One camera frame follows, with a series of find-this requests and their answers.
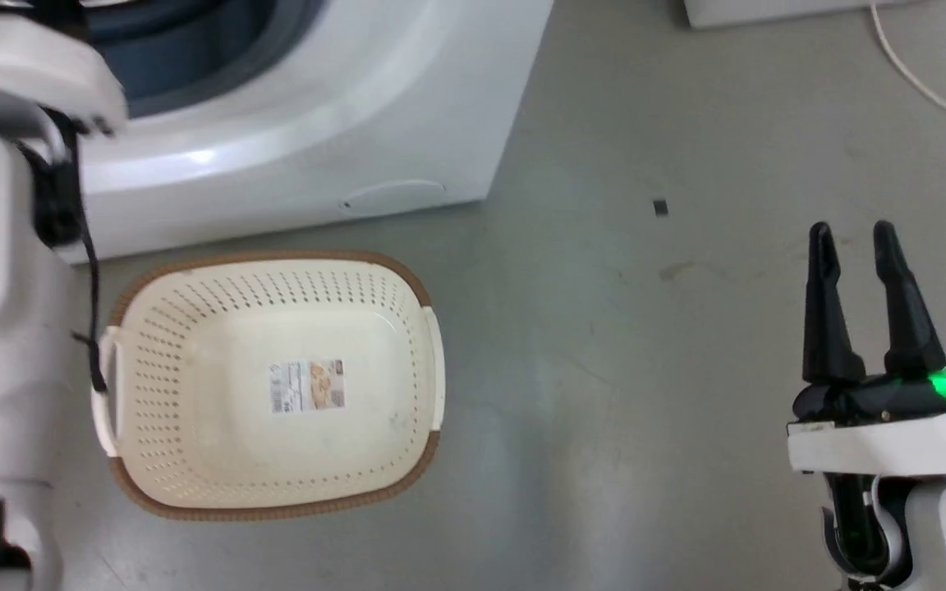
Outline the white flat appliance base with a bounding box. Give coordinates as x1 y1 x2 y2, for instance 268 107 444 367
682 0 919 30

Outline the paper product label sticker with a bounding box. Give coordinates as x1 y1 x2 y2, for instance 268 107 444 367
269 358 347 415

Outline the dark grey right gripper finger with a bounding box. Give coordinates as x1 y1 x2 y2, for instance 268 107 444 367
872 219 946 379
801 221 867 386

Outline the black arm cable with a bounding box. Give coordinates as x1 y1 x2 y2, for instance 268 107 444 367
15 111 109 395
828 474 889 580

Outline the grey washing machine door gasket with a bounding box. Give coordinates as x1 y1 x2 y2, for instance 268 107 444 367
83 0 328 118

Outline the white washing machine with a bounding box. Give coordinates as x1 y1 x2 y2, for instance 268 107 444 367
56 0 557 265

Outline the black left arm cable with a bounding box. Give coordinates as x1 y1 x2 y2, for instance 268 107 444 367
15 111 109 395

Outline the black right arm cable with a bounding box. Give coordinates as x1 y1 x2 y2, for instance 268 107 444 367
828 474 889 580

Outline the cream perforated laundry basket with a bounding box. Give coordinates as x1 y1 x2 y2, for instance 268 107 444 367
90 250 448 523

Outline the white floor cable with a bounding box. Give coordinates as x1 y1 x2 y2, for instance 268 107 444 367
868 0 946 126

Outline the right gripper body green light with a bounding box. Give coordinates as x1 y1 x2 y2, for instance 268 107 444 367
786 346 946 478

